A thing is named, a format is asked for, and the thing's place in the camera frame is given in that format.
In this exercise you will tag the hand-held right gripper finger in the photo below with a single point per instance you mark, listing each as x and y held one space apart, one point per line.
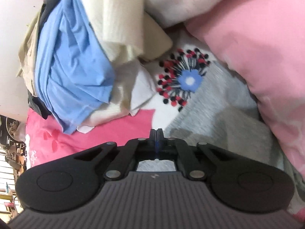
160 138
154 138

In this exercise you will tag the grey sweatshirt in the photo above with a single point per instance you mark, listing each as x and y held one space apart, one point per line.
214 114

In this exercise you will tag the pink floral bed blanket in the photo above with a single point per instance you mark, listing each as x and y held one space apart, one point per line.
107 133

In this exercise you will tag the pale peach garment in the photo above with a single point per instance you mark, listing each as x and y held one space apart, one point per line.
112 109

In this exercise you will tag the white garment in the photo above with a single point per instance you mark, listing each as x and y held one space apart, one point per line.
143 88

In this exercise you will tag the light blue shirt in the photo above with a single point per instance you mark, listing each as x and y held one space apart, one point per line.
71 64

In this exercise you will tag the dark grey garment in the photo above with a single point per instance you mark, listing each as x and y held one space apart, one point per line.
38 105

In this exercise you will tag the cream sweater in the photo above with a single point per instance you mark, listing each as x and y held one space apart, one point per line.
119 16

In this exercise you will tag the light pink quilt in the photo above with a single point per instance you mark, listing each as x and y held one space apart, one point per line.
250 40

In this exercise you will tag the black wheelchair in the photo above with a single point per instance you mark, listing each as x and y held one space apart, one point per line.
12 133

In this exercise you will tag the khaki pants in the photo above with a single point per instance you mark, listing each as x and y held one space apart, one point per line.
28 59

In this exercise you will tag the dark navy garment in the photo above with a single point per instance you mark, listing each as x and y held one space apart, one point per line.
51 2

